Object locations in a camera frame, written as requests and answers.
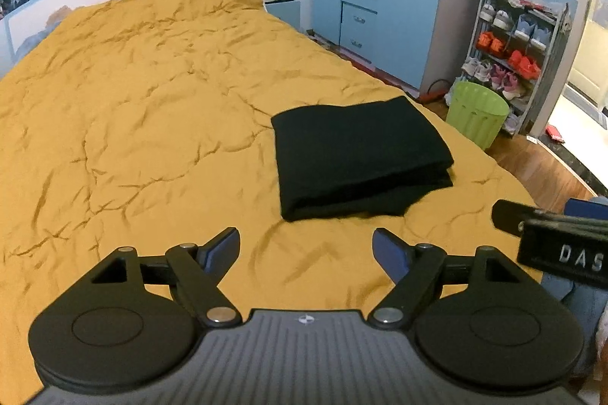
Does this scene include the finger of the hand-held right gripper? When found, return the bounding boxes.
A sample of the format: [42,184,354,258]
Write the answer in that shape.
[491,199,608,238]

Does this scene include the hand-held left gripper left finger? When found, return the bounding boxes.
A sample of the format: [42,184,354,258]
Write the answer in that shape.
[88,227,238,329]

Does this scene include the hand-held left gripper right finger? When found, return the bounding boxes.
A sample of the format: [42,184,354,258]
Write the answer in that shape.
[368,228,533,330]

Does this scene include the black pants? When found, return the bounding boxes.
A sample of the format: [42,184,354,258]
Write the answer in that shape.
[271,95,455,223]

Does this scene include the green waste bin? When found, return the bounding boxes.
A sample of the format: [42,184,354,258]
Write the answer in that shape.
[445,81,510,151]

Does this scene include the yellow blanket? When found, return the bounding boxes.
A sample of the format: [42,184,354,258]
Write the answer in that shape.
[0,0,545,403]

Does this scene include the rows of shoes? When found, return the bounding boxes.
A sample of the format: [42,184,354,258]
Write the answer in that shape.
[462,0,556,131]

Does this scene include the grey shoe rack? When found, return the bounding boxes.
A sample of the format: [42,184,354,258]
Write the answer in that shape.
[455,0,574,138]

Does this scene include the blue and white wardrobe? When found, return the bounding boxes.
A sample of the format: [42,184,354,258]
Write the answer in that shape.
[311,0,497,91]

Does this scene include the blue nightstand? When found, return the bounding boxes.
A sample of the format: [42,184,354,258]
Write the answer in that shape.
[263,0,302,32]

